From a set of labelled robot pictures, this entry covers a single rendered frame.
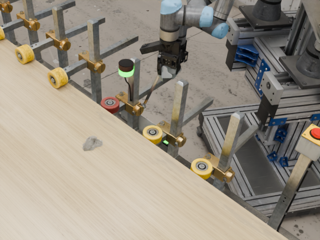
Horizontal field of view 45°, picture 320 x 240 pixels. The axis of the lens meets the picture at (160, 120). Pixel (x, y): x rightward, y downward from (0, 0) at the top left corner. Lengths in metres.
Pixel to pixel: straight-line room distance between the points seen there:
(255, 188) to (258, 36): 0.87
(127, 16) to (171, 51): 2.68
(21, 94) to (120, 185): 0.65
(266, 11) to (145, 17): 2.24
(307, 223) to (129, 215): 1.51
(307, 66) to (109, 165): 0.94
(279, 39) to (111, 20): 2.28
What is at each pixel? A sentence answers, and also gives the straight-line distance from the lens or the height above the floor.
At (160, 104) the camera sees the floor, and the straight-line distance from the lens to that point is 3.08.
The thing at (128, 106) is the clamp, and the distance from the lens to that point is 1.74.
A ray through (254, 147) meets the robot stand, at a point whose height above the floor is 0.21.
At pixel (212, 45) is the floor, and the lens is 3.86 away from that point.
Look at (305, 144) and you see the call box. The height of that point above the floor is 1.20.
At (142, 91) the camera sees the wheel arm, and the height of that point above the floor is 0.86.
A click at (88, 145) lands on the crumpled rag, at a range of 1.51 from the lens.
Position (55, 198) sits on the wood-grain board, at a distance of 1.38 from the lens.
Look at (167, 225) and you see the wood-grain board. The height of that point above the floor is 0.90.
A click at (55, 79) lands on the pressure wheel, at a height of 0.95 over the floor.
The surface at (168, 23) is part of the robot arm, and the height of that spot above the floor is 1.30.
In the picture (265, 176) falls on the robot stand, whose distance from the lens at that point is 2.45.
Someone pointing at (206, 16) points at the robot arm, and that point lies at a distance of 1.47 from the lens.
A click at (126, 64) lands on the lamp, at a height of 1.11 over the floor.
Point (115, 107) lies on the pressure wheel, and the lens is 1.67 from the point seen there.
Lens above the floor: 2.01
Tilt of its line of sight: 43 degrees down
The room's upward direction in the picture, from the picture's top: 6 degrees clockwise
